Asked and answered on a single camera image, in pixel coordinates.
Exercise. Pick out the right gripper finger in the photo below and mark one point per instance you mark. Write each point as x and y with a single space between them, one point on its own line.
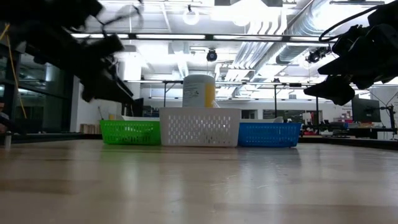
348 67
335 90

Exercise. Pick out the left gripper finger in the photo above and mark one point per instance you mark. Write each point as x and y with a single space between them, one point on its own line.
96 90
119 90

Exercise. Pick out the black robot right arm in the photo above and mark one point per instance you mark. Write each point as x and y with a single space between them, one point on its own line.
385 14

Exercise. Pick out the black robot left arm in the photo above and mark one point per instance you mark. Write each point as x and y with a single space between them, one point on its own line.
46 40

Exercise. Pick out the black computer monitor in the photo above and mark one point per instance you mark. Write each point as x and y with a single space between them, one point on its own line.
136 107
366 109

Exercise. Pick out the white solid plastic bin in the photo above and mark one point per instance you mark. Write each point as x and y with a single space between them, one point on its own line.
140 118
261 120

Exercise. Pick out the black framed glass partition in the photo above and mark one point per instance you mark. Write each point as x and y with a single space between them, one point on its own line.
56 93

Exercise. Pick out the cluttered background desk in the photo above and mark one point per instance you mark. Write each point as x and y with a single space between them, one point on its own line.
348 129

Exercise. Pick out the green plastic basket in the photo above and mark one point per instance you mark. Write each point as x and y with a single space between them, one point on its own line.
130 132

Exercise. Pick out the long ceiling light strip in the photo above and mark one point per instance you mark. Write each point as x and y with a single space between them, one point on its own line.
171 36

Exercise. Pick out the white and yellow canister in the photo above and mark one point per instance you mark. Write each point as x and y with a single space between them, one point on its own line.
194 90

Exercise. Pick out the blue plastic basket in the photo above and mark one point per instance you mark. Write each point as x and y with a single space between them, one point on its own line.
267 133

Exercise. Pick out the white perforated plastic basket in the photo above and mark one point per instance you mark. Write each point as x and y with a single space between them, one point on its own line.
199 127

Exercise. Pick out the person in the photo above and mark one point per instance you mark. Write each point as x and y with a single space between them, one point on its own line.
3 118

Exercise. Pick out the round white pendant lamp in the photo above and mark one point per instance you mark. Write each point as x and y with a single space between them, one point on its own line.
191 17

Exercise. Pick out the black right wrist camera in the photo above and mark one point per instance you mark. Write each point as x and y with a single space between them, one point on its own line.
349 42

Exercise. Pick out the black ceiling camera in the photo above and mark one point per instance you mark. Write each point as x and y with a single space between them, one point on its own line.
317 54
211 55

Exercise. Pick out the silver corrugated ventilation duct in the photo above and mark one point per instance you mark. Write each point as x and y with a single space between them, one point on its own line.
304 28

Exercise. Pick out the small white post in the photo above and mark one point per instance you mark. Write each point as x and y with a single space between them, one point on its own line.
7 140

